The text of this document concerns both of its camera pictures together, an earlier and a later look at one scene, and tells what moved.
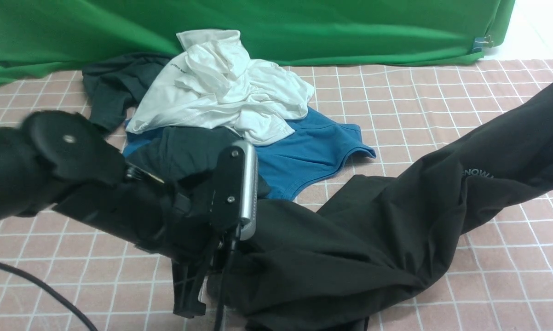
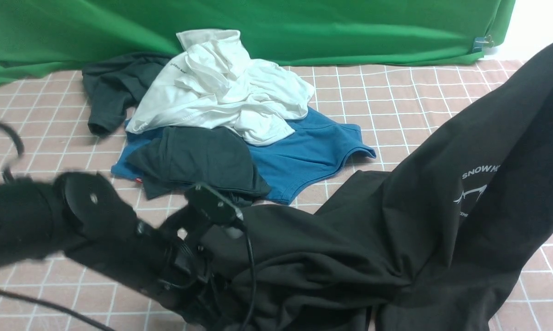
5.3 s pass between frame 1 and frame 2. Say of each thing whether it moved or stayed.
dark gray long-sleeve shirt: moved
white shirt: stayed
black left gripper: moved
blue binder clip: stayed
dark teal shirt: stayed
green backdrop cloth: stayed
